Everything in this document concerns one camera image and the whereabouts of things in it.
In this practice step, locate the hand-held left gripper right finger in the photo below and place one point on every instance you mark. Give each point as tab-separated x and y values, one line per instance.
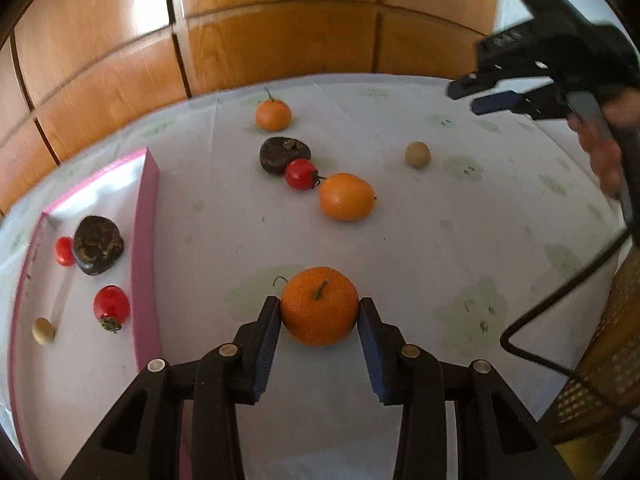
372	355

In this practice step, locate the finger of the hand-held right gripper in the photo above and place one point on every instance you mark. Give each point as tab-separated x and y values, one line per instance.
492	102
470	85

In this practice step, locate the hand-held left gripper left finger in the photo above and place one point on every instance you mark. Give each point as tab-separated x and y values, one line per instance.
265	350

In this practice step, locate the tangerine with stem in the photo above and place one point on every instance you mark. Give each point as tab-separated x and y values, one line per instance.
273	115
320	310

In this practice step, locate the small beige round fruit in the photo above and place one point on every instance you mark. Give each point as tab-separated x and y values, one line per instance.
417	154
43	331

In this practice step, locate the red tomato with calyx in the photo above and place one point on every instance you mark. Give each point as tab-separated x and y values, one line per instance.
111	305

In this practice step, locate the pink shallow cardboard tray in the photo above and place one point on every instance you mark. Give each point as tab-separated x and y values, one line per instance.
75	375

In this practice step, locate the dark brown wrinkled fruit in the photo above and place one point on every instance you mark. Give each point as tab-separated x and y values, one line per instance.
282	156
98	245

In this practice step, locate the person's right hand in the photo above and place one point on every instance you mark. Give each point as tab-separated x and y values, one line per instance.
602	160

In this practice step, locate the white printed tablecloth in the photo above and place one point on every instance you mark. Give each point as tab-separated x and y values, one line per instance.
225	240

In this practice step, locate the smooth orange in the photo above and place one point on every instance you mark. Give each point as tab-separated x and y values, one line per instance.
346	197

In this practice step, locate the yellow patterned cloth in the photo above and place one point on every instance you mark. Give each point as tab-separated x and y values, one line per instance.
610	360

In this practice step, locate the wooden panelled wardrobe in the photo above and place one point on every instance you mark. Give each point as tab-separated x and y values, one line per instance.
125	60

